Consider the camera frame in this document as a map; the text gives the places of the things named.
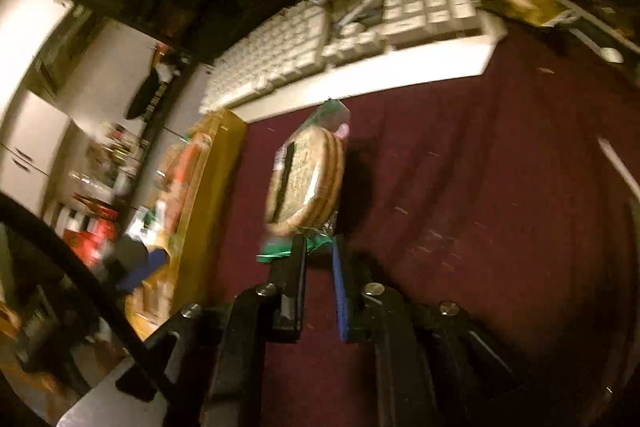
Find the kitchen cabinets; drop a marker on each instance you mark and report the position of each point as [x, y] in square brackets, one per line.
[187, 92]
[30, 57]

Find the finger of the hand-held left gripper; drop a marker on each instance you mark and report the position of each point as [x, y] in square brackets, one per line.
[150, 266]
[120, 257]

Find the round cookie packet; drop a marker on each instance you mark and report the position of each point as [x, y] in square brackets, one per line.
[305, 177]

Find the shallow cardboard box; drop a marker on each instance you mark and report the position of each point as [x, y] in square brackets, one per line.
[220, 187]

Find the red plastic bags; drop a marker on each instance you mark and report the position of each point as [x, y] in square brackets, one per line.
[92, 232]

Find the white keyboard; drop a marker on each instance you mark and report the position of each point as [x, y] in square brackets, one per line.
[425, 2]

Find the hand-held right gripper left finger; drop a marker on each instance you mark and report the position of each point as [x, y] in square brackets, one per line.
[292, 294]

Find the thin wooden stick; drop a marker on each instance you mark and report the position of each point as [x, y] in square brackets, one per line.
[620, 167]

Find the gold wrapper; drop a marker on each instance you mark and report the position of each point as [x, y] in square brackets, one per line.
[530, 2]

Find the lower kitchen cabinets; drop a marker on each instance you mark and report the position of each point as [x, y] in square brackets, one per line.
[187, 92]

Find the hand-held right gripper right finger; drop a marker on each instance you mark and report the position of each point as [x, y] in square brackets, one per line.
[341, 292]

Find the black wok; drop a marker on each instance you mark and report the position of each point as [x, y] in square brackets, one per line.
[142, 94]

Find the group of condiment bottles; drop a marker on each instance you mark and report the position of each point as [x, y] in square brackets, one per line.
[115, 147]

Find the orange cracker packet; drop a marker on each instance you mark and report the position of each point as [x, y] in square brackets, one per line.
[185, 167]

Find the upper kitchen cabinets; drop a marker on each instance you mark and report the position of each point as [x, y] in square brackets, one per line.
[30, 57]

